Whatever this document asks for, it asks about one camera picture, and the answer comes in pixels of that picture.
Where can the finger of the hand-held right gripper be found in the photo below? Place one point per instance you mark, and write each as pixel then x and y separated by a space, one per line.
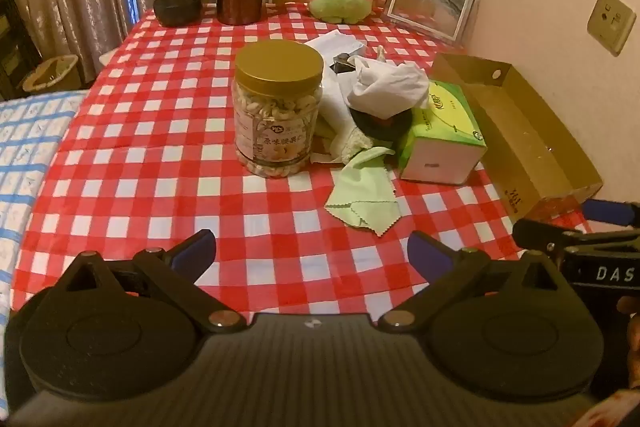
pixel 610 211
pixel 537 234

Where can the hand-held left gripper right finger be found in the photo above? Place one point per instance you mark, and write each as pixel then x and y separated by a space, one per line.
pixel 425 253

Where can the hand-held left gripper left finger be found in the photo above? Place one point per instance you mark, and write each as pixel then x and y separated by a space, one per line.
pixel 192 253

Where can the light green cleaning cloth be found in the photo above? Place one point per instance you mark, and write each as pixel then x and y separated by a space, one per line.
pixel 362 202

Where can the brown cardboard box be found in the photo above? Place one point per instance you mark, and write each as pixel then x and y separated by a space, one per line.
pixel 525 132

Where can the cream towel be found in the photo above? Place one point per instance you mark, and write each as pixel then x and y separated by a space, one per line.
pixel 345 144

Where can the white cloth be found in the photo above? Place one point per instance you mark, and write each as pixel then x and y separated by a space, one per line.
pixel 390 87

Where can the black hair clip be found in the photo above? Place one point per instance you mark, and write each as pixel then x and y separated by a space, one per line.
pixel 342 64

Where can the white face mask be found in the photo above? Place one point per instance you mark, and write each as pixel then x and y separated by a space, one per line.
pixel 332 43

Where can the person's right hand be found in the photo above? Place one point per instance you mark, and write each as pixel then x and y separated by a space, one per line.
pixel 632 342

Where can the red checked tablecloth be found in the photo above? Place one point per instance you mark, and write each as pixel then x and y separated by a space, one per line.
pixel 150 157

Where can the green tissue box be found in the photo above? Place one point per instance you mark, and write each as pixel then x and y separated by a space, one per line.
pixel 442 132

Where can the person's red patterned clothing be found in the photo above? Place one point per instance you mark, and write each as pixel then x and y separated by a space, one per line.
pixel 612 416

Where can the nut jar with gold lid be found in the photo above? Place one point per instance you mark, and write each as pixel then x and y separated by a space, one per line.
pixel 276 107

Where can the blue checked bed sheet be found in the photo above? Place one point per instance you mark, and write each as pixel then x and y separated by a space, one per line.
pixel 25 167

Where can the woven waste basket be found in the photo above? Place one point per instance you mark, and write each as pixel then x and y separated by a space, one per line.
pixel 50 74

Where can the dark wooden furniture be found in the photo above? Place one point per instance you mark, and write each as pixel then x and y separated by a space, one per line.
pixel 12 47

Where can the beige data wall panel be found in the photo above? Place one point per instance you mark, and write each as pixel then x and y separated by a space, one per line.
pixel 611 22

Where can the clear acrylic picture frame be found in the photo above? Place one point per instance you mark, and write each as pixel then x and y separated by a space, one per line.
pixel 430 2

